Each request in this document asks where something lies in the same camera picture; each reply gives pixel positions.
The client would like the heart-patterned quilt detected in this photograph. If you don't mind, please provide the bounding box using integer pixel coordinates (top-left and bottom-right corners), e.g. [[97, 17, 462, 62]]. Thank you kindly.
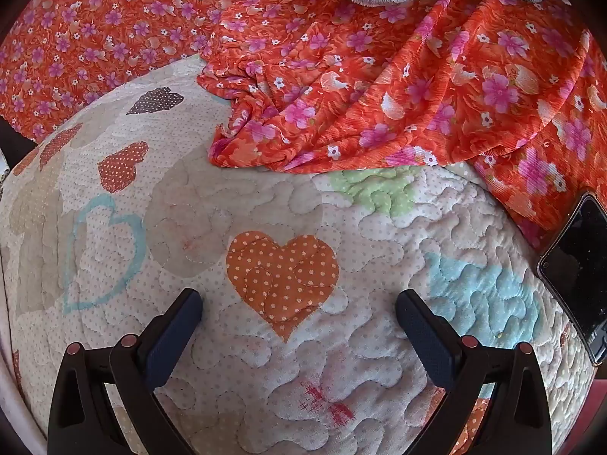
[[0, 54, 598, 455]]

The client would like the black smartphone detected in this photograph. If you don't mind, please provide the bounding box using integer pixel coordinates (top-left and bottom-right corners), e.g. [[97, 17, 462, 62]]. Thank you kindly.
[[537, 193, 607, 368]]

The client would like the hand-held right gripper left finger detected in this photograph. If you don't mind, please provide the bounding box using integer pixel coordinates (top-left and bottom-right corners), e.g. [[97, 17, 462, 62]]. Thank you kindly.
[[47, 288, 204, 455]]

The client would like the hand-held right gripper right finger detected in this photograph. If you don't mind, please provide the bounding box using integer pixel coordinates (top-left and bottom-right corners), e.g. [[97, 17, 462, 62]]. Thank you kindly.
[[395, 289, 553, 455]]

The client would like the crumpled orange floral cloth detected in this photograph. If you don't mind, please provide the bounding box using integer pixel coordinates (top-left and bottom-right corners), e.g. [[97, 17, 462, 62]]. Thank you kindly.
[[197, 0, 607, 254]]

